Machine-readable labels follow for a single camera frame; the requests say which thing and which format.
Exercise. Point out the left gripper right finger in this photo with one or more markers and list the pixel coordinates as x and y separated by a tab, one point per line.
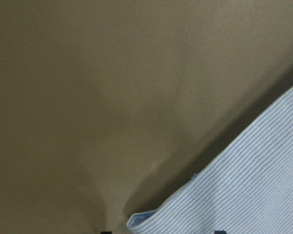
220	232

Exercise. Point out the light blue striped dress shirt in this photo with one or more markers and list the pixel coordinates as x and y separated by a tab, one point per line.
246	189

